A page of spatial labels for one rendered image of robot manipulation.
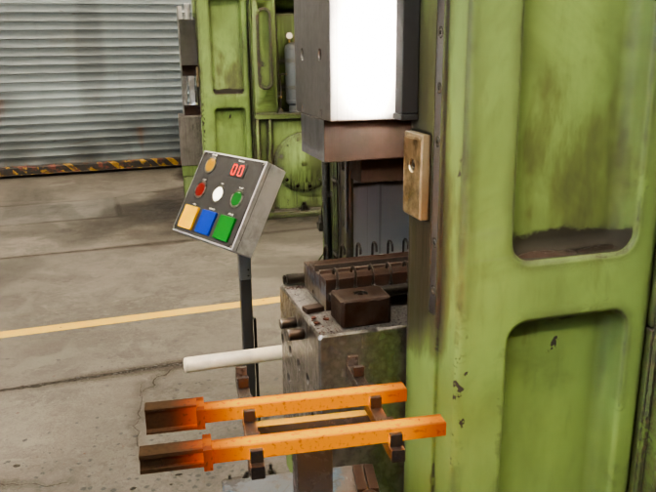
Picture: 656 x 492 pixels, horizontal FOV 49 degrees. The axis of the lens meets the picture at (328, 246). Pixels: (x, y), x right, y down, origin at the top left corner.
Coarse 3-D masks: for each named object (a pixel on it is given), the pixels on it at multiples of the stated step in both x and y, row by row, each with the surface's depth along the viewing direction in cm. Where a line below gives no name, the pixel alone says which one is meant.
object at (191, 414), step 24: (384, 384) 123; (144, 408) 113; (168, 408) 113; (192, 408) 115; (216, 408) 115; (240, 408) 115; (264, 408) 116; (288, 408) 117; (312, 408) 118; (336, 408) 119
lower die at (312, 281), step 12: (312, 264) 181; (324, 264) 178; (384, 264) 177; (396, 264) 178; (312, 276) 179; (324, 276) 170; (348, 276) 170; (360, 276) 170; (384, 276) 172; (396, 276) 173; (312, 288) 180; (324, 288) 170; (324, 300) 170; (396, 300) 175
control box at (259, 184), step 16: (208, 160) 228; (224, 160) 223; (240, 160) 217; (256, 160) 212; (208, 176) 226; (224, 176) 220; (240, 176) 214; (256, 176) 209; (272, 176) 210; (192, 192) 228; (208, 192) 223; (224, 192) 217; (256, 192) 207; (272, 192) 211; (208, 208) 220; (224, 208) 214; (240, 208) 209; (256, 208) 208; (176, 224) 229; (240, 224) 206; (256, 224) 209; (208, 240) 214; (240, 240) 207; (256, 240) 211
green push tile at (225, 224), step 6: (222, 216) 212; (222, 222) 212; (228, 222) 209; (234, 222) 208; (216, 228) 212; (222, 228) 210; (228, 228) 208; (216, 234) 211; (222, 234) 210; (228, 234) 208; (222, 240) 209
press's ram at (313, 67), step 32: (320, 0) 152; (352, 0) 148; (384, 0) 150; (320, 32) 154; (352, 32) 150; (384, 32) 152; (320, 64) 156; (352, 64) 151; (384, 64) 153; (320, 96) 158; (352, 96) 153; (384, 96) 155
